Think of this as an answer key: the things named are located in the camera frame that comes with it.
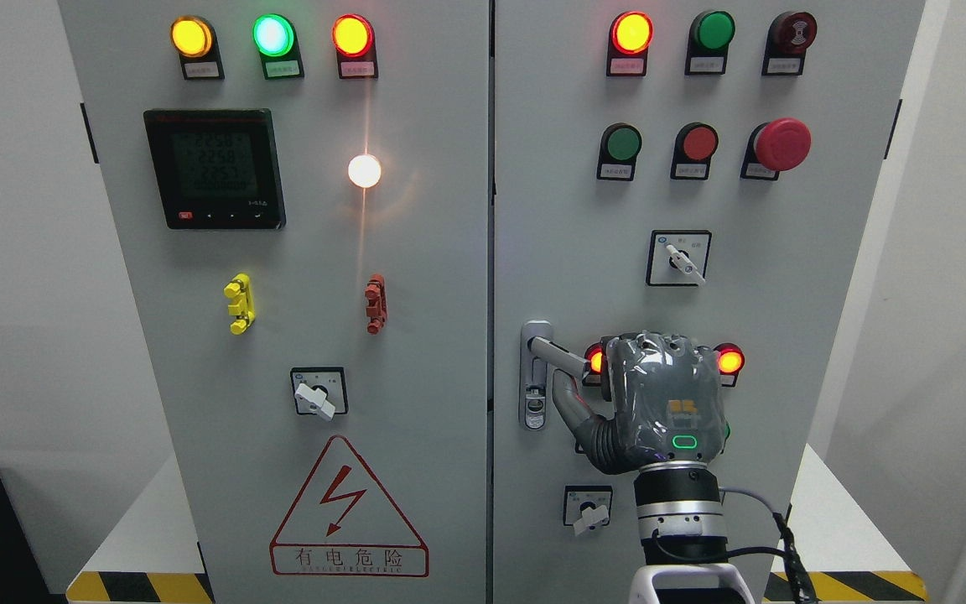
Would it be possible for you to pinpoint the silver door handle lever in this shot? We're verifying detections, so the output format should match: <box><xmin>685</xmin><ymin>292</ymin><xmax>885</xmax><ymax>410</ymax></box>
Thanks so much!
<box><xmin>520</xmin><ymin>320</ymin><xmax>589</xmax><ymax>430</ymax></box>

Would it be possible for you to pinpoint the grey left cabinet door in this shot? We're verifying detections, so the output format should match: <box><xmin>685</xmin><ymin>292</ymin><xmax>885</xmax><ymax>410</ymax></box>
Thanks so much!
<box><xmin>59</xmin><ymin>1</ymin><xmax>490</xmax><ymax>603</ymax></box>

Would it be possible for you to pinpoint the grey cabinet door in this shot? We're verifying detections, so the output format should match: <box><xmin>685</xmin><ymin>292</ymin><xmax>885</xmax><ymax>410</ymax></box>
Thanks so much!
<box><xmin>59</xmin><ymin>1</ymin><xmax>490</xmax><ymax>603</ymax></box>
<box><xmin>493</xmin><ymin>1</ymin><xmax>925</xmax><ymax>603</ymax></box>

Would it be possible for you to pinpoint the grey right cabinet door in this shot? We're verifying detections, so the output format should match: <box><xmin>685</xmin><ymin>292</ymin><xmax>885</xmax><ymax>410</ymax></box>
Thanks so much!
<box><xmin>493</xmin><ymin>1</ymin><xmax>925</xmax><ymax>603</ymax></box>

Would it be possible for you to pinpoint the red terminal connector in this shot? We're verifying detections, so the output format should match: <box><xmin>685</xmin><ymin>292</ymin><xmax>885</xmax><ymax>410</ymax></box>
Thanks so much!
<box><xmin>364</xmin><ymin>273</ymin><xmax>388</xmax><ymax>334</ymax></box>

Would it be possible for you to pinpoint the red lit lamp middle left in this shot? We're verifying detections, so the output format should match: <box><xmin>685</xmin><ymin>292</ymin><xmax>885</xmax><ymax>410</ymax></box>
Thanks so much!
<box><xmin>582</xmin><ymin>341</ymin><xmax>605</xmax><ymax>388</ymax></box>

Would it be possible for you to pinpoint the red lit lamp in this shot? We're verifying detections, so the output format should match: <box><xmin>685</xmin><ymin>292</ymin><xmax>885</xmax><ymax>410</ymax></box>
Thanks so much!
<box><xmin>582</xmin><ymin>341</ymin><xmax>605</xmax><ymax>388</ymax></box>
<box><xmin>606</xmin><ymin>11</ymin><xmax>654</xmax><ymax>77</ymax></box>
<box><xmin>714</xmin><ymin>341</ymin><xmax>746</xmax><ymax>388</ymax></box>

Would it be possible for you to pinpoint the white lit indicator lamp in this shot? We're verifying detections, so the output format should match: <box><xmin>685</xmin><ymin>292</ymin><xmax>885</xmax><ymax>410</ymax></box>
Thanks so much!
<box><xmin>346</xmin><ymin>154</ymin><xmax>382</xmax><ymax>189</ymax></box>

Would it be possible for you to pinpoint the green push button upper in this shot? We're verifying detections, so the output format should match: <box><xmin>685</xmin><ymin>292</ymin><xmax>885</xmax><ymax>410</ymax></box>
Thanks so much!
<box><xmin>595</xmin><ymin>122</ymin><xmax>641</xmax><ymax>182</ymax></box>

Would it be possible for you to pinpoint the yellow terminal connector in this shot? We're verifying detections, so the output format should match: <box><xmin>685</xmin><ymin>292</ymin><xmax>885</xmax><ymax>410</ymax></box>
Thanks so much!
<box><xmin>223</xmin><ymin>273</ymin><xmax>256</xmax><ymax>336</ymax></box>

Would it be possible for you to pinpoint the red lit lamp middle right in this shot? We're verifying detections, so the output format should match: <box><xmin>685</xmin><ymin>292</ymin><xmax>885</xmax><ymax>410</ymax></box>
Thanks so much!
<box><xmin>714</xmin><ymin>341</ymin><xmax>746</xmax><ymax>388</ymax></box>

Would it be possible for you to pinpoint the red electric hazard sticker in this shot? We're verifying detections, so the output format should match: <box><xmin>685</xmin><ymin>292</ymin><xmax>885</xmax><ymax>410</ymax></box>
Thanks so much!
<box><xmin>269</xmin><ymin>435</ymin><xmax>429</xmax><ymax>577</ymax></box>

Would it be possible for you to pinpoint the red push button upper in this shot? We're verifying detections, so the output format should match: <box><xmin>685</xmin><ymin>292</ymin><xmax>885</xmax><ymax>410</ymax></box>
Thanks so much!
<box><xmin>670</xmin><ymin>122</ymin><xmax>719</xmax><ymax>180</ymax></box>

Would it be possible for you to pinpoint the red ringed yellow lamp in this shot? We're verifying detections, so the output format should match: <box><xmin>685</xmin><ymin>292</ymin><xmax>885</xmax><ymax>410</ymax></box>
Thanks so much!
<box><xmin>332</xmin><ymin>13</ymin><xmax>378</xmax><ymax>79</ymax></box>

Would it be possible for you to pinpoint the black digital power meter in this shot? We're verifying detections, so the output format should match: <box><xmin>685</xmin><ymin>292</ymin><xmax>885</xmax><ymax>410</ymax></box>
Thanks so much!
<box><xmin>144</xmin><ymin>108</ymin><xmax>285</xmax><ymax>230</ymax></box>

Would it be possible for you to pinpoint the red lit lamp top right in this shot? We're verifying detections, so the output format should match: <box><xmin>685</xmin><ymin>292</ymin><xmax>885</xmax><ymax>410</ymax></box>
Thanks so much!
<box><xmin>606</xmin><ymin>11</ymin><xmax>654</xmax><ymax>77</ymax></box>

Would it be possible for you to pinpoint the red emergency stop button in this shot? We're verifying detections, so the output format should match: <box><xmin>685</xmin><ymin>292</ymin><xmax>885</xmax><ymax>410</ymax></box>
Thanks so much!
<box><xmin>740</xmin><ymin>117</ymin><xmax>813</xmax><ymax>182</ymax></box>

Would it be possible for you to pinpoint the green lit indicator lamp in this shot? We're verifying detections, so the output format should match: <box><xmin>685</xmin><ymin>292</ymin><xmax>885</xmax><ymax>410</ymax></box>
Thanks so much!
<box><xmin>252</xmin><ymin>13</ymin><xmax>305</xmax><ymax>80</ymax></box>

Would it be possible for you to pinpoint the green lamp top right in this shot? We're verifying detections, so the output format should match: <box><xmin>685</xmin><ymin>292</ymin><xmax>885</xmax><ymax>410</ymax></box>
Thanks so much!
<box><xmin>685</xmin><ymin>10</ymin><xmax>735</xmax><ymax>76</ymax></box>

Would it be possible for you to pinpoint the yellow indicator lamp top left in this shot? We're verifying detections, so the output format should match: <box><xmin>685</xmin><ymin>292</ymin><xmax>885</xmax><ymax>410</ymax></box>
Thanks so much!
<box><xmin>171</xmin><ymin>15</ymin><xmax>225</xmax><ymax>81</ymax></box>

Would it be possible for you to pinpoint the dark red buzzer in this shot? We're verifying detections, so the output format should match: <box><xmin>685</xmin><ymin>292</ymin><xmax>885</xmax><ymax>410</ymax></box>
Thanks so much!
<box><xmin>761</xmin><ymin>11</ymin><xmax>818</xmax><ymax>76</ymax></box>

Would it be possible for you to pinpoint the white platform with hazard stripes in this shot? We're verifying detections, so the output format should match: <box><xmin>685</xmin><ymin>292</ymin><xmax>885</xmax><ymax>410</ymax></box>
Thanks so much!
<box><xmin>66</xmin><ymin>448</ymin><xmax>929</xmax><ymax>603</ymax></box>

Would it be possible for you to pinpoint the left white rotary switch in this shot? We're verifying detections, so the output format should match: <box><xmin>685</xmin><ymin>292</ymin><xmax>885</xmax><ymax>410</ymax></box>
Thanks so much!
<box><xmin>290</xmin><ymin>367</ymin><xmax>349</xmax><ymax>422</ymax></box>

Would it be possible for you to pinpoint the white rotary switch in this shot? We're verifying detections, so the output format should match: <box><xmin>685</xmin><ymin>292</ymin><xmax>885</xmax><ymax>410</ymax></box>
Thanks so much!
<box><xmin>290</xmin><ymin>367</ymin><xmax>349</xmax><ymax>422</ymax></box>
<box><xmin>563</xmin><ymin>485</ymin><xmax>613</xmax><ymax>537</ymax></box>

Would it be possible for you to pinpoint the upper right rotary switch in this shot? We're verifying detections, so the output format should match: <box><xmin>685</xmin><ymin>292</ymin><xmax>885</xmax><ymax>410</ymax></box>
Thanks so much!
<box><xmin>647</xmin><ymin>230</ymin><xmax>712</xmax><ymax>287</ymax></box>

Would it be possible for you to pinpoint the lower white rotary switch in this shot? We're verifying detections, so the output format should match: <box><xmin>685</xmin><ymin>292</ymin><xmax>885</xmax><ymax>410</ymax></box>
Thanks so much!
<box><xmin>563</xmin><ymin>485</ymin><xmax>613</xmax><ymax>537</ymax></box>

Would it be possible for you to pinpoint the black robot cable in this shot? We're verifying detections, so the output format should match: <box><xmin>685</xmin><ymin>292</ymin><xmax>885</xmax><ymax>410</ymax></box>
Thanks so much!
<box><xmin>642</xmin><ymin>488</ymin><xmax>815</xmax><ymax>604</ymax></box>

